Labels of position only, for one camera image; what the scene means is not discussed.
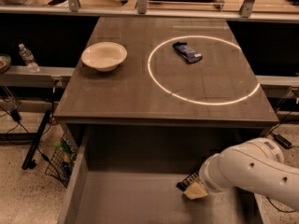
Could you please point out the black metal stand leg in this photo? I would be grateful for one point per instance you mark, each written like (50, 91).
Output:
(34, 145)

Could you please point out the black power adapter with cable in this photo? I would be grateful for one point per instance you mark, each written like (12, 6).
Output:
(284, 142)

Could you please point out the white ceramic bowl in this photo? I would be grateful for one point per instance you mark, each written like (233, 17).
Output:
(104, 56)

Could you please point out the blue snack bar wrapper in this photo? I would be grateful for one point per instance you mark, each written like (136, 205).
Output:
(187, 52)

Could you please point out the round dish at left edge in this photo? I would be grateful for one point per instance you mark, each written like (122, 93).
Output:
(5, 63)

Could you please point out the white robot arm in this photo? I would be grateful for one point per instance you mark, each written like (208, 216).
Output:
(256, 166)

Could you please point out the clear plastic water bottle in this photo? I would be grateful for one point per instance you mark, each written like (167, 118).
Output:
(28, 58)

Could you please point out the grey side shelf left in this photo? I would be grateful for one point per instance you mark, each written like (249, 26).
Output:
(46, 77)

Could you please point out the metal railing frame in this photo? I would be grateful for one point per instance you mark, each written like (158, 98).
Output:
(236, 10)

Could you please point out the black wire basket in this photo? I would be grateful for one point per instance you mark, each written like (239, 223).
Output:
(62, 161)

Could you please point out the open grey top drawer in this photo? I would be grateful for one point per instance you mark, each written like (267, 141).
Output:
(127, 175)

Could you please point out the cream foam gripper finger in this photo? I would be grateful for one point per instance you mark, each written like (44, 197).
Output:
(195, 190)

